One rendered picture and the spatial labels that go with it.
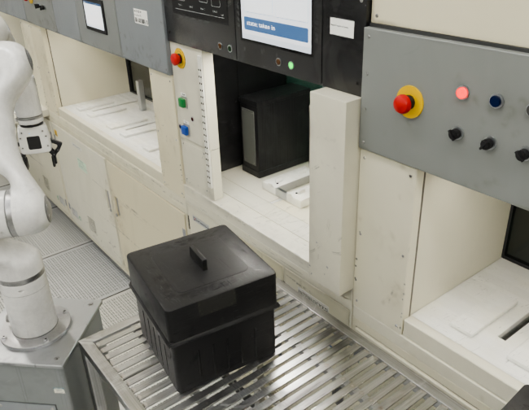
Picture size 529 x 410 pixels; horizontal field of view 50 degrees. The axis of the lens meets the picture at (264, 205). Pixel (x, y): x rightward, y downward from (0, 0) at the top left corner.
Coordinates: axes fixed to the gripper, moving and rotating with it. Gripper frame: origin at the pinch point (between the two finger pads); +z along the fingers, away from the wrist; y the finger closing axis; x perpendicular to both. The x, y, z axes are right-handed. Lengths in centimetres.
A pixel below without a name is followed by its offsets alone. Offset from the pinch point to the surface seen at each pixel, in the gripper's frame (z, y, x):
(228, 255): 0, 53, -77
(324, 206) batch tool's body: -10, 79, -77
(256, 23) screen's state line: -50, 70, -46
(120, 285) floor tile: 100, 14, 67
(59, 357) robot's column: 25, 8, -74
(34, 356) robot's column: 25, 1, -72
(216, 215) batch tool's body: 19, 58, -21
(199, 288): 0, 45, -89
